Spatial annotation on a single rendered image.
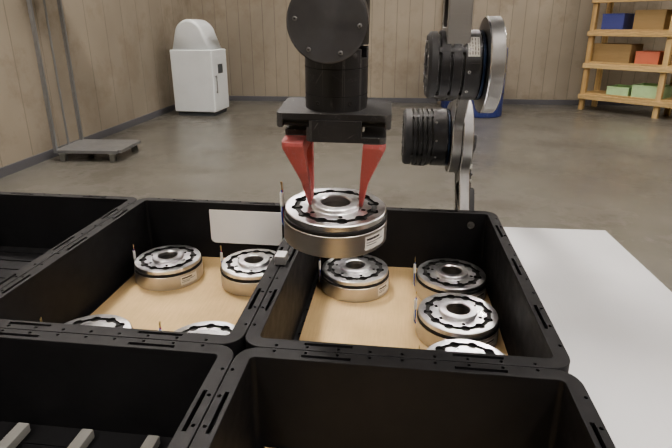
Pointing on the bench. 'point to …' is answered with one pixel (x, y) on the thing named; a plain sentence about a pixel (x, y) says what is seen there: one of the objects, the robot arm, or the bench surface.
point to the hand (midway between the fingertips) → (336, 196)
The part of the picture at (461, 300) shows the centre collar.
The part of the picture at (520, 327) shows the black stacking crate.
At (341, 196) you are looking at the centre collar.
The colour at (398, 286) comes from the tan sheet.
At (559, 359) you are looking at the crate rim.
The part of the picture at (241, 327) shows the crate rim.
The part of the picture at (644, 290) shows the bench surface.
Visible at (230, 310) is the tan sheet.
